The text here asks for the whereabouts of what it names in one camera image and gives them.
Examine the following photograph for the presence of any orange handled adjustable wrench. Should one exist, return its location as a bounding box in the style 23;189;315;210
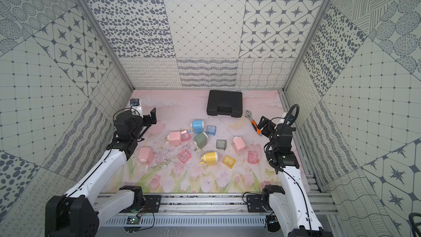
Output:
245;110;262;136

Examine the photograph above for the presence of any pink transparent tray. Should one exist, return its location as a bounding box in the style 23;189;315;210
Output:
180;129;191;143
177;149;192;164
247;151;259;165

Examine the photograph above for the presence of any yellow pencil sharpener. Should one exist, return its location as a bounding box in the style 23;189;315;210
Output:
200;151;219;166

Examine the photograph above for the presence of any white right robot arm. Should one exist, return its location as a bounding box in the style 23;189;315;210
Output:
257;104;333;237

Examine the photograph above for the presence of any grey-green transparent tray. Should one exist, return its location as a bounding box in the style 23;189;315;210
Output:
216;139;227;150

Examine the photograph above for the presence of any yellow transparent tray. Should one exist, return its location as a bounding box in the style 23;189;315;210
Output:
222;155;236;169

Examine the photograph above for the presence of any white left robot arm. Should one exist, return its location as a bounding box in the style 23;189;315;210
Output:
45;108;157;237

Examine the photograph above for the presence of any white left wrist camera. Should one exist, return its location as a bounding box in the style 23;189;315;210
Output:
129;98;143;116

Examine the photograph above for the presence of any pink pencil sharpener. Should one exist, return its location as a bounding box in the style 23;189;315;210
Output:
138;147;154;166
166;131;182;147
232;136;247;153

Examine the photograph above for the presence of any black plastic tool case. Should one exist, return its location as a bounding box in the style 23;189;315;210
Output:
206;90;243;118

